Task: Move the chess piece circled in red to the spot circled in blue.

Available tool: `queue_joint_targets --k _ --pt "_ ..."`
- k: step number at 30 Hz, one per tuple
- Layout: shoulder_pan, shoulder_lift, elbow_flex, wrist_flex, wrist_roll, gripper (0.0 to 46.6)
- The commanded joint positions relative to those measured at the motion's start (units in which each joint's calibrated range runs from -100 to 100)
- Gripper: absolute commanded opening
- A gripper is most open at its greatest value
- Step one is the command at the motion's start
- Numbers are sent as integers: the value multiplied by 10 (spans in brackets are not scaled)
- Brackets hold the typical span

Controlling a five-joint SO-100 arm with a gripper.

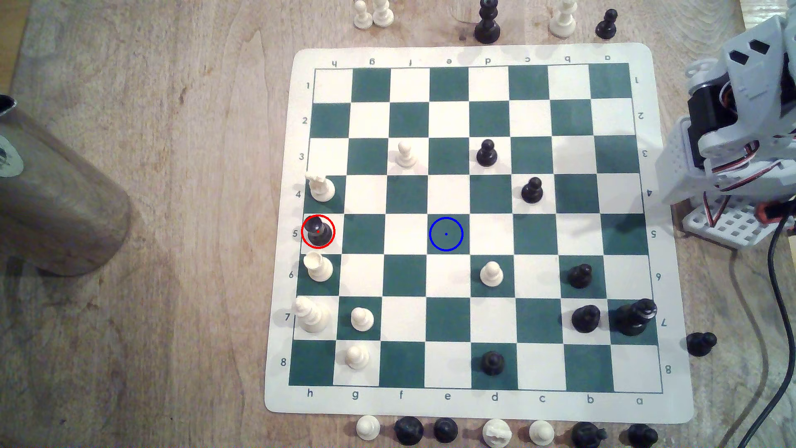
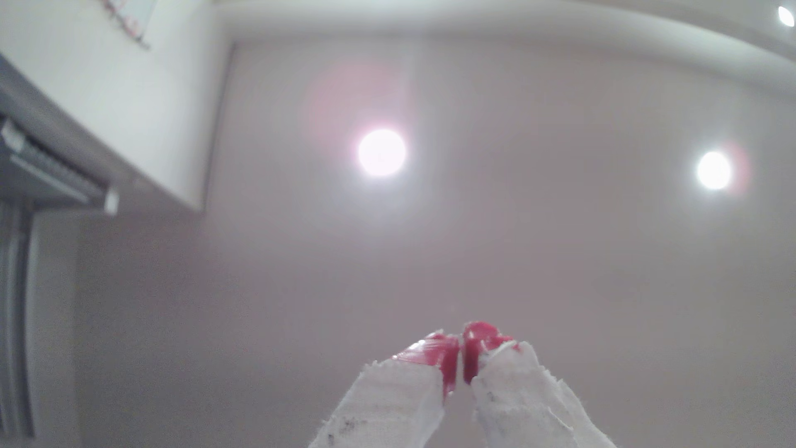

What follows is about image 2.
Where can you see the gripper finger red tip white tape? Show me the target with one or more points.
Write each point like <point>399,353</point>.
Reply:
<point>385,404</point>
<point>522,398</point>

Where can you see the grey curtain rail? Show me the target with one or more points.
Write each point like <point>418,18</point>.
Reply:
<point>50,171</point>

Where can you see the wall poster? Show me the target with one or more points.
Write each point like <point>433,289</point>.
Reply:
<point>132,13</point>

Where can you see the grey curtain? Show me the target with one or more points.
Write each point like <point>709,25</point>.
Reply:
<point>12,323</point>

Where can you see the round ceiling lamp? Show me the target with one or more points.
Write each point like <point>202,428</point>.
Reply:
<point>382,152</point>
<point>714,170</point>

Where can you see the small ceiling spot lamp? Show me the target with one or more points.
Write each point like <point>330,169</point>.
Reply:
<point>786,15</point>

